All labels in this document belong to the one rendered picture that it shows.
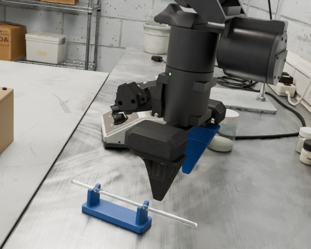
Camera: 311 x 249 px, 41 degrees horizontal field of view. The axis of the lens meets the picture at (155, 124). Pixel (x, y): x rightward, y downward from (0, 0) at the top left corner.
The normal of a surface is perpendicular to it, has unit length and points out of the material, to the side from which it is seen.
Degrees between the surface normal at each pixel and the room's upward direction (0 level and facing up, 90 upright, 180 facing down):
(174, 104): 90
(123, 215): 0
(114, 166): 0
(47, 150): 0
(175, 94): 90
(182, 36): 90
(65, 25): 90
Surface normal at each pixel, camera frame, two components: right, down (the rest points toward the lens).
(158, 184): -0.44, 0.51
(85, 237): 0.11, -0.94
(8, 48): -0.07, 0.35
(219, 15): -0.47, 0.26
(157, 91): -0.38, -0.01
